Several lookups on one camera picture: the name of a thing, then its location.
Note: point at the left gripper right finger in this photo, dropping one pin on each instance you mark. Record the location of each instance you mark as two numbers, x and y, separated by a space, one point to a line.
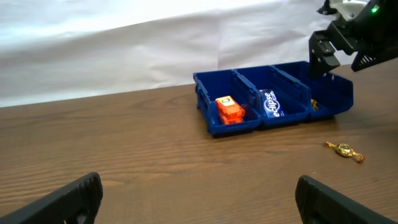
326 205

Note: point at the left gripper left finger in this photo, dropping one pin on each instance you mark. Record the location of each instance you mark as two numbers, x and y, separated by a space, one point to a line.
62 203

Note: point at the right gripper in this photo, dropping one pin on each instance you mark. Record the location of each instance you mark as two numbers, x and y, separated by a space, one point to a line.
345 35

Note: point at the gold candy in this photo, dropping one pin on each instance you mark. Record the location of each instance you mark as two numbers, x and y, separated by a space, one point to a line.
314 104
344 150

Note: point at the blue candy pack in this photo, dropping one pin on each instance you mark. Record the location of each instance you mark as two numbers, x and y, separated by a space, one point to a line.
272 104

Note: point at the orange candy box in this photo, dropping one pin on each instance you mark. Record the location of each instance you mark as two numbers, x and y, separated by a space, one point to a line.
231 120
230 107

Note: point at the blue tray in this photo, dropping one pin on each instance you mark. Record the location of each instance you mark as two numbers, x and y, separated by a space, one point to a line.
224 84

